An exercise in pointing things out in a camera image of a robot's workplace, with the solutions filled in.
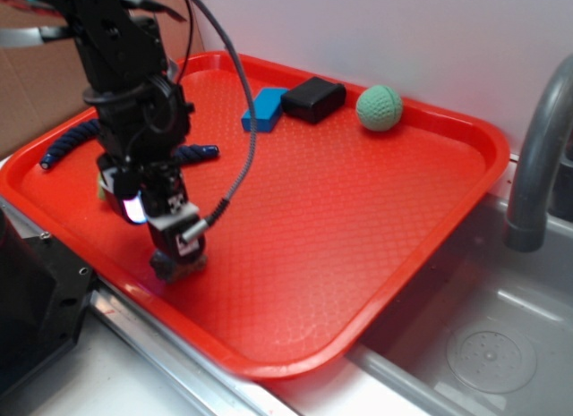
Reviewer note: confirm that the grey toy sink basin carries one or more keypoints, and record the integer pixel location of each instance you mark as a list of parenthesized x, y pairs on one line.
[(480, 330)]

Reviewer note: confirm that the black rectangular box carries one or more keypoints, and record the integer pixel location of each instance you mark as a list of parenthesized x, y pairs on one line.
[(314, 100)]

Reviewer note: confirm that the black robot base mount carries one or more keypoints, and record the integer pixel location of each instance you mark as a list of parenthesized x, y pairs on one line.
[(45, 290)]

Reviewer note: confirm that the grey sink faucet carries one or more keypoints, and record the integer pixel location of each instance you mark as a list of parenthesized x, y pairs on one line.
[(542, 183)]

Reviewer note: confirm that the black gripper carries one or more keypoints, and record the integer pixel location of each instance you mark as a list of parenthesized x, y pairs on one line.
[(154, 195)]

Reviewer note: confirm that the green textured ball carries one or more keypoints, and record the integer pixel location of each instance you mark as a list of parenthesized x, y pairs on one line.
[(379, 108)]

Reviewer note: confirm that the brown rough rock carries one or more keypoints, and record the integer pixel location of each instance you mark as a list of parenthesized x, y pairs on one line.
[(169, 271)]

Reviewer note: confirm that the blue rectangular block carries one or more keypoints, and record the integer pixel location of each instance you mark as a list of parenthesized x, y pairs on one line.
[(268, 108)]

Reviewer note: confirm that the green plush toy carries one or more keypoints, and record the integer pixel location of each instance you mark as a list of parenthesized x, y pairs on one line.
[(102, 188)]

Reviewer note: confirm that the red plastic tray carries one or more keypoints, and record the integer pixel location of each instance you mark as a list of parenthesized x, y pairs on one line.
[(330, 223)]

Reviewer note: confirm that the brown cardboard panel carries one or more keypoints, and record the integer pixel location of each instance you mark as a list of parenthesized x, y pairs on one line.
[(41, 87)]

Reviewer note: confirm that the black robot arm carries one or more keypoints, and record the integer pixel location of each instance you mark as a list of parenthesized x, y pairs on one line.
[(143, 116)]

